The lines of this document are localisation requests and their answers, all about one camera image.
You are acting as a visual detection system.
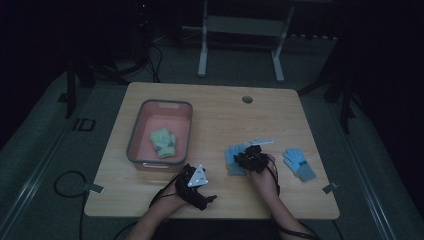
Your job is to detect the black floor cables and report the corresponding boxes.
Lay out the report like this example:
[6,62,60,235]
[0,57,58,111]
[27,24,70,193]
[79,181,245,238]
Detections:
[145,41,165,84]

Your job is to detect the black rectangular floor frame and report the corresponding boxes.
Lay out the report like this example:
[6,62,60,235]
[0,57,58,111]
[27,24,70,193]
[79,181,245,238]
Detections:
[72,117,97,132]

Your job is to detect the hand-held gripper black cable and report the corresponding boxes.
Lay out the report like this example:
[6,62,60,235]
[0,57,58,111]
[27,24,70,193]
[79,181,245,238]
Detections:
[112,173,188,240]
[265,155,322,240]

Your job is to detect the pink bin with grey rim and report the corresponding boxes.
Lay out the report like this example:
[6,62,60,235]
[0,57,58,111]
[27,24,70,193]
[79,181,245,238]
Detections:
[125,99,194,173]

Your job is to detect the right hand-held gripper black cable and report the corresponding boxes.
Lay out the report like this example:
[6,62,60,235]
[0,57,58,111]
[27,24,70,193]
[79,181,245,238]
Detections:
[265,155,322,240]

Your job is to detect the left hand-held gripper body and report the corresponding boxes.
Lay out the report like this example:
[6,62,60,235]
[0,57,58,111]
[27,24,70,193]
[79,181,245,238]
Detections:
[174,162,211,212]

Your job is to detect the blue knit glove with patches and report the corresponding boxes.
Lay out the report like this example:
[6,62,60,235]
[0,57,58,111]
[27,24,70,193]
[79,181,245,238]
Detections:
[282,148,317,183]

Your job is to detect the person's dark clothing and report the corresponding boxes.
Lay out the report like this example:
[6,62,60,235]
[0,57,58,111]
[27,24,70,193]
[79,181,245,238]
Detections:
[156,219,284,240]

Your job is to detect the black metal stand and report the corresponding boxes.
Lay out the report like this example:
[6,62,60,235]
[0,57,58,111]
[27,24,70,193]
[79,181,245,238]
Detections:
[57,58,132,120]
[297,39,359,135]

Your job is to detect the green knit glove with face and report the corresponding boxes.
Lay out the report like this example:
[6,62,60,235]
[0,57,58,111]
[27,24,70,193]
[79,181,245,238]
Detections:
[149,127,177,159]

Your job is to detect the white metal stand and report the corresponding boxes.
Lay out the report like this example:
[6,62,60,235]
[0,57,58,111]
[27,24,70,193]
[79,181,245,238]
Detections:
[181,0,296,84]

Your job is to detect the dark equipment with red light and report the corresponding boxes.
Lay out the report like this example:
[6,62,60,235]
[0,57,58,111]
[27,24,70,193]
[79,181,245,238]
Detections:
[131,0,153,69]

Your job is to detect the person's left hand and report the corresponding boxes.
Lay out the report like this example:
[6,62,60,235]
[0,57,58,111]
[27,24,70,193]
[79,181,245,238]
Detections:
[155,183,192,210]

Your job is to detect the left hand-held gripper black cable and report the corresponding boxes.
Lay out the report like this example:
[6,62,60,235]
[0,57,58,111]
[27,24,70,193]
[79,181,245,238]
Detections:
[112,173,188,240]

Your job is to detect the black looped floor cable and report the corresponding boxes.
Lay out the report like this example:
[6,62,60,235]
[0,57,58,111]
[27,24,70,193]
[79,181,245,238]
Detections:
[53,170,89,240]

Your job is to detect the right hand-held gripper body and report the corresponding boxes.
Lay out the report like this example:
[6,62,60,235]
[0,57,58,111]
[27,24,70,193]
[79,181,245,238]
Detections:
[237,137,276,174]

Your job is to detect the plain blue knit glove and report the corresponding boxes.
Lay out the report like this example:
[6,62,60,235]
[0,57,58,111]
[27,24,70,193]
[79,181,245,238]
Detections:
[224,144,249,177]

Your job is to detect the grey tab at table edge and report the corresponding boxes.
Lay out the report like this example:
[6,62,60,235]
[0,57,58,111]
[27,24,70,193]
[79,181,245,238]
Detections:
[82,182,105,195]
[321,181,340,195]

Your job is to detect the person's right hand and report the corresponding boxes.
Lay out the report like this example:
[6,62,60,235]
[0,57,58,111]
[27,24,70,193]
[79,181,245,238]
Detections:
[249,153,280,201]

